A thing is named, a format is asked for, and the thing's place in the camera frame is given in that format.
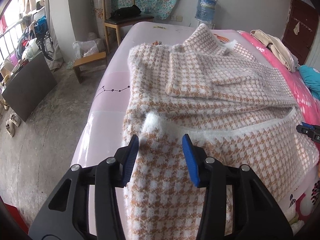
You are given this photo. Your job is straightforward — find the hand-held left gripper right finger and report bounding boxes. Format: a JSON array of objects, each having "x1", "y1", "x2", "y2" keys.
[{"x1": 182, "y1": 134, "x2": 293, "y2": 240}]

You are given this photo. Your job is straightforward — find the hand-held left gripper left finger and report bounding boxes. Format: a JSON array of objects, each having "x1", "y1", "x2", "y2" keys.
[{"x1": 28, "y1": 134, "x2": 140, "y2": 240}]

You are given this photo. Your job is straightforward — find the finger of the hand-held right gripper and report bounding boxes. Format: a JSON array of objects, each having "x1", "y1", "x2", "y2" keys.
[{"x1": 296, "y1": 122, "x2": 320, "y2": 143}]

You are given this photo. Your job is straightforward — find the beige white houndstooth coat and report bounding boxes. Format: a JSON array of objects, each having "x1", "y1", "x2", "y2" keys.
[{"x1": 122, "y1": 23, "x2": 320, "y2": 240}]

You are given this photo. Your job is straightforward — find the teal garment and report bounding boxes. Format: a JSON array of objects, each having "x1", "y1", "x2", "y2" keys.
[{"x1": 299, "y1": 65, "x2": 320, "y2": 93}]

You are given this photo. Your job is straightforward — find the beige garment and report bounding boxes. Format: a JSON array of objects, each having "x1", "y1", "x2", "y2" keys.
[{"x1": 250, "y1": 29, "x2": 299, "y2": 73}]

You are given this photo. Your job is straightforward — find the small wooden stool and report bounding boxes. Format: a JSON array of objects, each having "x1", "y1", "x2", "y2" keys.
[{"x1": 73, "y1": 51, "x2": 108, "y2": 84}]

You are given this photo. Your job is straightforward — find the dark red door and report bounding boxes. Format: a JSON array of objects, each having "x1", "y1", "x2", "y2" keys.
[{"x1": 282, "y1": 0, "x2": 320, "y2": 65}]

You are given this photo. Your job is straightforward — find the white plastic bag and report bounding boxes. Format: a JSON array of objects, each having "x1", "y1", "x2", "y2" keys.
[{"x1": 72, "y1": 32, "x2": 105, "y2": 60}]

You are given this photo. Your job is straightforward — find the dark grey board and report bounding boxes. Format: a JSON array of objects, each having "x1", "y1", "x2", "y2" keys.
[{"x1": 1, "y1": 51, "x2": 57, "y2": 122}]

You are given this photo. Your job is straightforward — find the red bag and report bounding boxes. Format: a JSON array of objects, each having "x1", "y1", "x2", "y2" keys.
[{"x1": 0, "y1": 201, "x2": 18, "y2": 230}]

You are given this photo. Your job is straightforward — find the white water dispenser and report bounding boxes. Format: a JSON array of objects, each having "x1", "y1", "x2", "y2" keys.
[{"x1": 190, "y1": 20, "x2": 215, "y2": 30}]

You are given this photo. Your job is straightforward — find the wooden chair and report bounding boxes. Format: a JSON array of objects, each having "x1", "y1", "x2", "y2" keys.
[{"x1": 100, "y1": 0, "x2": 155, "y2": 53}]

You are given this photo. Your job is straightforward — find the wheelchair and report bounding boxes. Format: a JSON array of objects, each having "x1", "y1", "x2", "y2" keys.
[{"x1": 35, "y1": 17, "x2": 55, "y2": 61}]

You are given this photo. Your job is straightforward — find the black bag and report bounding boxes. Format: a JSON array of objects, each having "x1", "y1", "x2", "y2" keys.
[{"x1": 109, "y1": 5, "x2": 142, "y2": 18}]

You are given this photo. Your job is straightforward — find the blue water bottle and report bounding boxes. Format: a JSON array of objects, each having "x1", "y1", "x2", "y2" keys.
[{"x1": 195, "y1": 0, "x2": 217, "y2": 24}]

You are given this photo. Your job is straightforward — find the metal window railing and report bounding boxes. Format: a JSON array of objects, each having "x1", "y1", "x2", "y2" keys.
[{"x1": 0, "y1": 17, "x2": 28, "y2": 63}]

